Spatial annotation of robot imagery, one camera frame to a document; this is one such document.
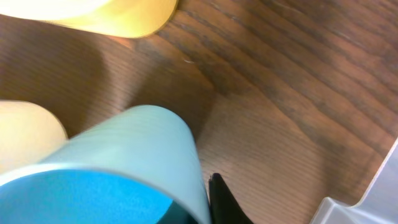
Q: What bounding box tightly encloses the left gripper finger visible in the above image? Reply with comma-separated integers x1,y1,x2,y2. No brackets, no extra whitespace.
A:
208,173,253,224

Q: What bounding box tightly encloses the yellow plastic cup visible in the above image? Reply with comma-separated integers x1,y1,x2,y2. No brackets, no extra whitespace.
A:
1,0,178,39

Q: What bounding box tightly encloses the cream white plastic cup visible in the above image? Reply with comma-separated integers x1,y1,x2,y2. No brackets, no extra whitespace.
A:
1,100,68,174

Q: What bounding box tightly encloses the clear plastic storage container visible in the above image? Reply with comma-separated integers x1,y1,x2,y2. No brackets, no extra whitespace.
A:
310,142,397,224

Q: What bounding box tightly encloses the light blue plastic cup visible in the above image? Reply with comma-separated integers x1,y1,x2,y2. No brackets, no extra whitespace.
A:
1,105,211,223

